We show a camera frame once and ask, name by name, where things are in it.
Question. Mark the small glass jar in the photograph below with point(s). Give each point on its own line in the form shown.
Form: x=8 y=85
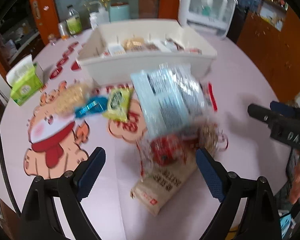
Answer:
x=52 y=38

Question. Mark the translucent squeeze bottle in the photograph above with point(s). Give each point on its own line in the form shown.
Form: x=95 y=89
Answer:
x=103 y=15

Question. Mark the white plastic storage tray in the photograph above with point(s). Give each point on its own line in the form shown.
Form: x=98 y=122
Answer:
x=145 y=66

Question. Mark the white pill bottle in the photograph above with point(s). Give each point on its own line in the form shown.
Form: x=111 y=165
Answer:
x=93 y=21

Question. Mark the pink printed tablecloth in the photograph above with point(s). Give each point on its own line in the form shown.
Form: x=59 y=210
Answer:
x=240 y=80

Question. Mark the large light blue snack packet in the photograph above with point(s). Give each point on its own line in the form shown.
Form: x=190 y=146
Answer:
x=170 y=100

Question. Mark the dark wooden side cabinet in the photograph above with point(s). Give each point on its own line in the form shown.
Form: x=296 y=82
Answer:
x=12 y=35

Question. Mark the glass bottle with green label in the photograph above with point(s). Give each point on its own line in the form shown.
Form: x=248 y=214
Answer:
x=73 y=21

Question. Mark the metal can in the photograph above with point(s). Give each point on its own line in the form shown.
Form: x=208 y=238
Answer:
x=63 y=30

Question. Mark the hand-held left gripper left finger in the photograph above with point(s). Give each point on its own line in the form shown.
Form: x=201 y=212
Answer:
x=90 y=177

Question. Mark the small red snack packet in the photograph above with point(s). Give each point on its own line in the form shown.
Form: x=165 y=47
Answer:
x=165 y=150

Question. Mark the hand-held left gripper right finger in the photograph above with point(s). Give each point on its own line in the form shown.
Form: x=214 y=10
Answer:
x=211 y=177

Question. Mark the yellow snack bites bag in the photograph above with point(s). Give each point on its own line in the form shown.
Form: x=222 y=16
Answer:
x=71 y=97

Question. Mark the clear packet with red strip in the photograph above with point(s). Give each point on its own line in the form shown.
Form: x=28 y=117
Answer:
x=211 y=95

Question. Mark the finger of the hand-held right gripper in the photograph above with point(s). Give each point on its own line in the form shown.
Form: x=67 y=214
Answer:
x=283 y=108
x=260 y=113

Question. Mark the green yellow snack packet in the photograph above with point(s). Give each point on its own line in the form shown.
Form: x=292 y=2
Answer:
x=117 y=102

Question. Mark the light blue canister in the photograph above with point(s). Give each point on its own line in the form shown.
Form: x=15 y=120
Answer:
x=118 y=11

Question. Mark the beige cracker packet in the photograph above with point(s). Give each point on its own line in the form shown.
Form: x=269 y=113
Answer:
x=162 y=187

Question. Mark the white countertop sterilizer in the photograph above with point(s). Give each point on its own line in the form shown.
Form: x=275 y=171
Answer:
x=206 y=7

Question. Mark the blue foil snack packet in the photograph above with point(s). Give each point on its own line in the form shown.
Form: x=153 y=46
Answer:
x=91 y=107

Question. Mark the person's right hand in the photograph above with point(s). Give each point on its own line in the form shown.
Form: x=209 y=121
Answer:
x=297 y=180

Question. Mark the green tissue pack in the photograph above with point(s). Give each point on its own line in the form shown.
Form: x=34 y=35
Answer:
x=25 y=83

